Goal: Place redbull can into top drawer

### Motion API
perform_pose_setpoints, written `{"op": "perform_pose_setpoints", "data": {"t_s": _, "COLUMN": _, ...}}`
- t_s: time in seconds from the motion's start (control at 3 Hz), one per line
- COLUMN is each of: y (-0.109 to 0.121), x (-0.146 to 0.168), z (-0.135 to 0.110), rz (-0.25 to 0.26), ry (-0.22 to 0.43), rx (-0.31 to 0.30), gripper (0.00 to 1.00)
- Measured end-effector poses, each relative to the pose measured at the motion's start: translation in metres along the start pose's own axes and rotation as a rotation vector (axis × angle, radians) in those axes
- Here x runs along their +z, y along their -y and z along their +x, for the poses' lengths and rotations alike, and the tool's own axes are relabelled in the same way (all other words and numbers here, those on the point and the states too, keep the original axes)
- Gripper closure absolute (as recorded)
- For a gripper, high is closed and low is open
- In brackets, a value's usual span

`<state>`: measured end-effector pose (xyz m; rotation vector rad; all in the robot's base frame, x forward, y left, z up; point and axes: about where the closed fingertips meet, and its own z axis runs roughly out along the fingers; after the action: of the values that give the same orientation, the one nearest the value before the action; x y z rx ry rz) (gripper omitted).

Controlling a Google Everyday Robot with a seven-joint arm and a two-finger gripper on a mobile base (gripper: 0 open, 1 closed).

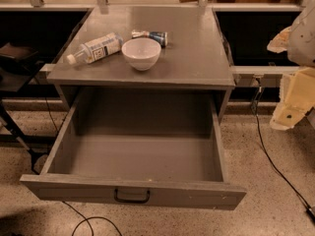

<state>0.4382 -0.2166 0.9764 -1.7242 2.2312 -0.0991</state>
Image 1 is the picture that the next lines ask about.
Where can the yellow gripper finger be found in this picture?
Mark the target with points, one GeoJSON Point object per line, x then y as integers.
{"type": "Point", "coordinates": [297, 98]}
{"type": "Point", "coordinates": [279, 43]}

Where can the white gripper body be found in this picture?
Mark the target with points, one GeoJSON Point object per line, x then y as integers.
{"type": "Point", "coordinates": [302, 43]}

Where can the blue silver redbull can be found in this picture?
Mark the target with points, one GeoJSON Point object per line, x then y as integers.
{"type": "Point", "coordinates": [158, 36]}

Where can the grey drawer cabinet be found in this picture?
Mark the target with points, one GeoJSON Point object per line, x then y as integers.
{"type": "Point", "coordinates": [193, 59]}

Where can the open grey top drawer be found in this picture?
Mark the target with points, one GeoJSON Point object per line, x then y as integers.
{"type": "Point", "coordinates": [167, 142]}

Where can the white ceramic bowl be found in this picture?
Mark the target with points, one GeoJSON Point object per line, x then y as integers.
{"type": "Point", "coordinates": [141, 53]}

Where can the clear plastic water bottle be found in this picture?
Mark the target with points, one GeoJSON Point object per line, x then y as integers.
{"type": "Point", "coordinates": [96, 49]}

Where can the black stand at left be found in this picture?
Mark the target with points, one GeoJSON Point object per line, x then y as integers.
{"type": "Point", "coordinates": [18, 65]}

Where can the black drawer handle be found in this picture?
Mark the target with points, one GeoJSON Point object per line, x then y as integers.
{"type": "Point", "coordinates": [125, 197]}

